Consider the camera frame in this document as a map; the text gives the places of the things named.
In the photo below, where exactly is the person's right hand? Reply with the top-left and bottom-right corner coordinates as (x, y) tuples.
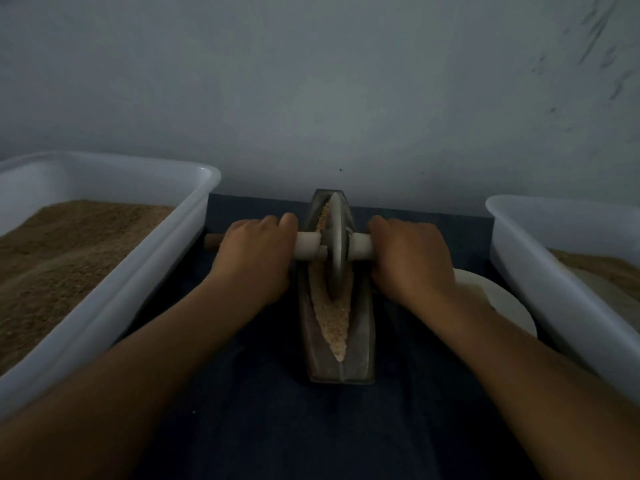
(368, 215), (459, 312)

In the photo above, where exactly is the person's left hand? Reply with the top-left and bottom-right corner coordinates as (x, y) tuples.
(205, 211), (300, 311)

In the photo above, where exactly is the metal grinding wheel with handle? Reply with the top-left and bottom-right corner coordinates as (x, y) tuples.
(205, 193), (376, 301)

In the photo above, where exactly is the boat-shaped metal grinding trough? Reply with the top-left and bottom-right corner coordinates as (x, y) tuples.
(298, 189), (377, 385)

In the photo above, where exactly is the large brown grain heap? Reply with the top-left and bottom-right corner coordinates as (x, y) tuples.
(548, 249), (640, 301)
(0, 201), (175, 376)

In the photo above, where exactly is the person's left forearm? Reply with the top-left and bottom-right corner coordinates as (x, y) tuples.
(0, 283), (263, 480)

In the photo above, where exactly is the person's right forearm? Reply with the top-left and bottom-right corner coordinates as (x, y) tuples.
(418, 289), (640, 480)

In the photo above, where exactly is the white round plate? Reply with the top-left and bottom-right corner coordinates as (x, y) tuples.
(454, 269), (538, 339)

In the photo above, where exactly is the white plastic tub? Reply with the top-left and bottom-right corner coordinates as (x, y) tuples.
(485, 195), (640, 404)
(0, 151), (222, 421)

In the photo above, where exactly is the dark blue table cloth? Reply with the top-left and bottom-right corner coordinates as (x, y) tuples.
(130, 193), (546, 480)

